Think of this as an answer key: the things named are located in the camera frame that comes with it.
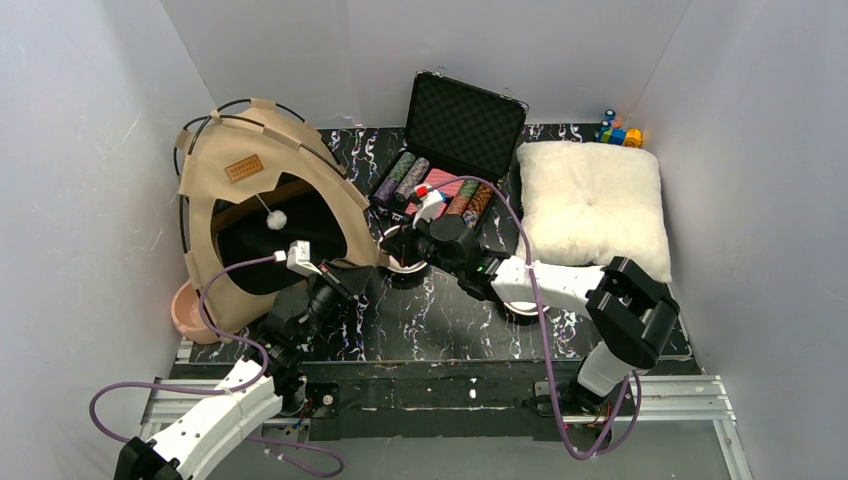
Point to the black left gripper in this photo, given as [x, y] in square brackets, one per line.
[348, 278]

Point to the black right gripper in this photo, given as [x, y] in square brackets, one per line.
[403, 241]

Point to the tan fabric pet tent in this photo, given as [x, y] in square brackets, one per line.
[235, 261]

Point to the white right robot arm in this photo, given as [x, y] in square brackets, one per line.
[633, 313]

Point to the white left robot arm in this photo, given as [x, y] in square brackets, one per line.
[266, 382]

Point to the steel pet bowl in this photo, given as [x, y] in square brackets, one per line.
[394, 264]
[525, 309]

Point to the white pompom toy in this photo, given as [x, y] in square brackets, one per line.
[276, 220]

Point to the black poker chip case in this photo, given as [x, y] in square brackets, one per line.
[459, 129]

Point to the pink double bowl holder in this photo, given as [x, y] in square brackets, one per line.
[186, 316]

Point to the white fluffy cushion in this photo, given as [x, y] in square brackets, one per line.
[586, 203]

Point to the colourful toy train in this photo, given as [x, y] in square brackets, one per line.
[612, 132]

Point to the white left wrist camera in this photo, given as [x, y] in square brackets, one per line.
[298, 259]

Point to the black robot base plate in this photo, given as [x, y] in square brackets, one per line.
[428, 400]

